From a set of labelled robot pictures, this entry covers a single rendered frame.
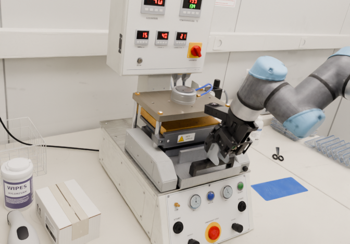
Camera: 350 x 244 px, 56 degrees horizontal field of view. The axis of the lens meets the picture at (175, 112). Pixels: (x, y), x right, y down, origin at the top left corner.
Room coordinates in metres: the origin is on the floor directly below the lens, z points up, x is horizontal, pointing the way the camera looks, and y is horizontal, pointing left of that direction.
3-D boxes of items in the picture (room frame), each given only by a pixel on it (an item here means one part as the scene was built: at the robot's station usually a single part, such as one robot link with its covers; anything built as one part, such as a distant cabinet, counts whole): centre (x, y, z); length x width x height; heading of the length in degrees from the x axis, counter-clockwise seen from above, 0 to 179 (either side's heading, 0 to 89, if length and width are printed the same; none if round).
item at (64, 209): (0.74, 0.26, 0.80); 0.19 x 0.13 x 0.09; 40
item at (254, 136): (1.47, -0.41, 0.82); 0.05 x 0.05 x 0.14
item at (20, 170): (0.80, 0.44, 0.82); 0.09 x 0.09 x 0.15
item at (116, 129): (1.01, 0.00, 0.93); 0.46 x 0.35 x 0.01; 35
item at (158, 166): (0.84, 0.06, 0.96); 0.25 x 0.05 x 0.07; 35
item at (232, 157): (0.82, -0.13, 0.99); 0.15 x 0.02 x 0.04; 125
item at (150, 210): (0.98, -0.04, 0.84); 0.53 x 0.37 x 0.17; 35
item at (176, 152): (0.97, -0.03, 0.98); 0.20 x 0.17 x 0.03; 125
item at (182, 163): (0.93, -0.05, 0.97); 0.30 x 0.22 x 0.08; 35
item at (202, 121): (0.98, -0.03, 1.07); 0.22 x 0.17 x 0.10; 125
